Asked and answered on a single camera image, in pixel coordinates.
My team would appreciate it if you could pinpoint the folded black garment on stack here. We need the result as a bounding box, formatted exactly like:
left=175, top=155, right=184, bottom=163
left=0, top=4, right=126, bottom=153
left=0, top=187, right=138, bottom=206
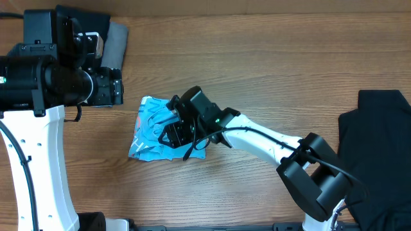
left=55, top=5, right=110, bottom=42

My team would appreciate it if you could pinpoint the light blue printed t-shirt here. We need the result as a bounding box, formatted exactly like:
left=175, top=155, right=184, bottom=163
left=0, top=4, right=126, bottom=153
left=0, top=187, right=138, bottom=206
left=128, top=96, right=190, bottom=162

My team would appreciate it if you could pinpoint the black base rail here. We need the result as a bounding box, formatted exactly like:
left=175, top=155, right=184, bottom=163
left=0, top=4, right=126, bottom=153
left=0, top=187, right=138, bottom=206
left=130, top=223, right=302, bottom=231

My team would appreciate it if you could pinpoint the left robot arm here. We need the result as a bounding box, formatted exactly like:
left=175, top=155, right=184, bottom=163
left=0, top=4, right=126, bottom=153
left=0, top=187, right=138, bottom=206
left=1, top=6, right=132, bottom=230

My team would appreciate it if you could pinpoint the folded grey garment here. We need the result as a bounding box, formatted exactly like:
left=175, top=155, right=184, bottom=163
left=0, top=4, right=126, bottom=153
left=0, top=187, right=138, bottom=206
left=101, top=22, right=128, bottom=69

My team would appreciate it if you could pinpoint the black garment at right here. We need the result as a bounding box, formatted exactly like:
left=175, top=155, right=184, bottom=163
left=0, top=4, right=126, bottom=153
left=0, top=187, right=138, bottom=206
left=338, top=90, right=410, bottom=230

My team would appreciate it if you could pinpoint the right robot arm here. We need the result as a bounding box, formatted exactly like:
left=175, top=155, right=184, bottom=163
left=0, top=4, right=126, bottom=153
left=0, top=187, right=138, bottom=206
left=158, top=86, right=354, bottom=230

